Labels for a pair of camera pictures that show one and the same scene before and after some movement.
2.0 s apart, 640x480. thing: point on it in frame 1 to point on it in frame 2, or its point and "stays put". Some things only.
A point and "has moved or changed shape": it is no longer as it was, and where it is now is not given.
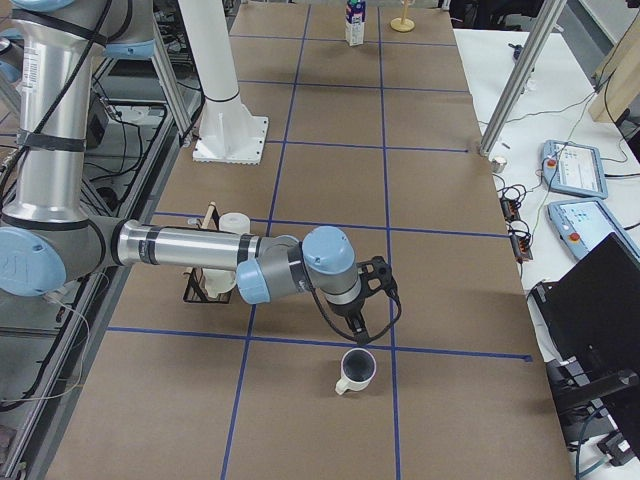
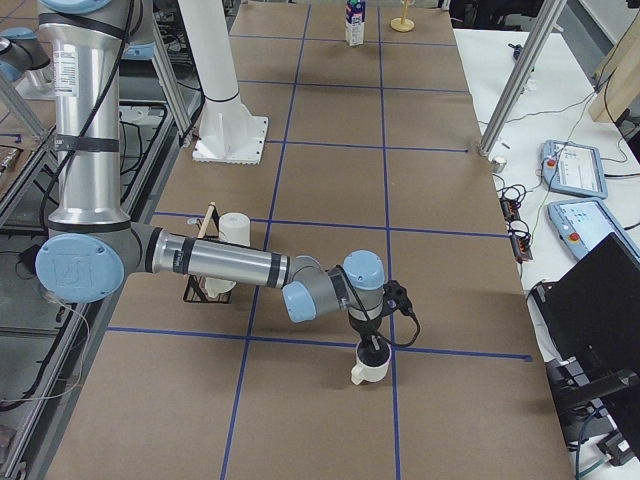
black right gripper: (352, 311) to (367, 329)
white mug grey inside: (358, 369) has moved or changed shape
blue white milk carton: (355, 22) stays put
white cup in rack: (236, 222) stays put
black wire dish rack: (196, 290) stays put
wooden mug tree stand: (403, 24) stays put
